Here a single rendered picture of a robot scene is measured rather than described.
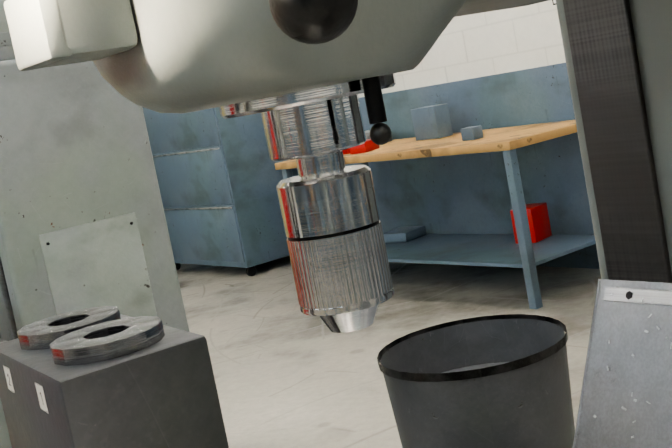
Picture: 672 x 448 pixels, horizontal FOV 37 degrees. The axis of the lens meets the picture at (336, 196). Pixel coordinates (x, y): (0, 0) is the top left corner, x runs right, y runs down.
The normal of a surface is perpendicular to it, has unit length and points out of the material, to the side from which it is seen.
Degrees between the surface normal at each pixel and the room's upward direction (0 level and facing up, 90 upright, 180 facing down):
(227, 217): 90
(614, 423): 63
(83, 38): 90
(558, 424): 94
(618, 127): 90
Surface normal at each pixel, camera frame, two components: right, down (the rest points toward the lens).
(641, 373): -0.80, -0.23
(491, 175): -0.79, 0.22
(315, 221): -0.33, 0.16
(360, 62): 0.58, 0.55
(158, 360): 0.53, -0.01
